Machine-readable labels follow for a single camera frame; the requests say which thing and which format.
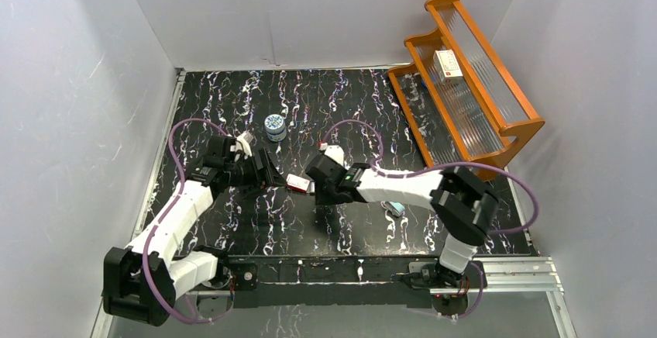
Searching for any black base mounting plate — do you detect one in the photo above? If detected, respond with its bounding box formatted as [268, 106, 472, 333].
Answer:
[181, 256, 487, 310]

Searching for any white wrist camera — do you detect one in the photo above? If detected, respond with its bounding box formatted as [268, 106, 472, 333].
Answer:
[232, 131, 254, 161]
[319, 142, 345, 167]

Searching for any light blue eraser block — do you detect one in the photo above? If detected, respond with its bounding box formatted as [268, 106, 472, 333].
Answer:
[381, 201, 405, 218]

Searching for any blue white round tin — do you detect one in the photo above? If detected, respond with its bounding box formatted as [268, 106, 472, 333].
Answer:
[264, 114, 287, 143]

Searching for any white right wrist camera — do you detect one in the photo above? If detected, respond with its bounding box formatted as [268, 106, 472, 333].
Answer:
[319, 142, 345, 167]

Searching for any white red box on shelf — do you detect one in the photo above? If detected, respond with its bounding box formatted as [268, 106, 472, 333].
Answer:
[433, 50, 464, 84]

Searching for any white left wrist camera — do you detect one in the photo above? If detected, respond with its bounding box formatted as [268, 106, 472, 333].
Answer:
[232, 131, 254, 161]

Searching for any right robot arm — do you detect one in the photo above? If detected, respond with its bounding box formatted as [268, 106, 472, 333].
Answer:
[305, 153, 499, 287]

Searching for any orange wooden shelf rack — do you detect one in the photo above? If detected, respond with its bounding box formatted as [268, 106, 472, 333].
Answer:
[387, 0, 545, 168]

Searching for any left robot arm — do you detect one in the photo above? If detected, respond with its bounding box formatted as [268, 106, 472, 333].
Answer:
[102, 132, 285, 326]

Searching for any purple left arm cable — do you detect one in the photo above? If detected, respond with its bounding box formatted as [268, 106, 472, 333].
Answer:
[141, 117, 232, 325]

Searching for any white red staple box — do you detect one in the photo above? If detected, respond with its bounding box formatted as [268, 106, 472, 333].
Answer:
[286, 174, 315, 195]

